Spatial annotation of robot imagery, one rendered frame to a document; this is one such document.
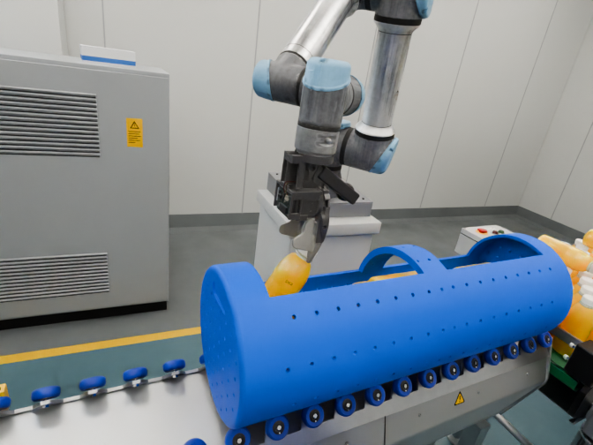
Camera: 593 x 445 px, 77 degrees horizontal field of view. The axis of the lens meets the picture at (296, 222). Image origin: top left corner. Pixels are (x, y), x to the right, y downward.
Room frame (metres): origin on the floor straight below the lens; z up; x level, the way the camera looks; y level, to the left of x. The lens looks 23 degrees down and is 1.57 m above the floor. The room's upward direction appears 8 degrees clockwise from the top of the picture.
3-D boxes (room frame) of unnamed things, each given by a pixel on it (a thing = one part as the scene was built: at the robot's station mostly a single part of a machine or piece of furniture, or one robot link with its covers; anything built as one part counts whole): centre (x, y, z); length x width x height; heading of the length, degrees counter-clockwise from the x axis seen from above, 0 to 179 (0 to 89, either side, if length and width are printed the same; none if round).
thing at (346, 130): (1.18, -0.07, 1.37); 0.13 x 0.12 x 0.14; 69
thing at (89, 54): (2.02, 1.08, 1.48); 0.24 x 0.12 x 0.08; 124
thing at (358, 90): (0.76, -0.03, 1.53); 0.11 x 0.11 x 0.08; 69
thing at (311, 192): (0.66, -0.01, 1.37); 0.09 x 0.08 x 0.12; 119
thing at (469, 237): (1.32, -0.73, 1.05); 0.20 x 0.10 x 0.10; 119
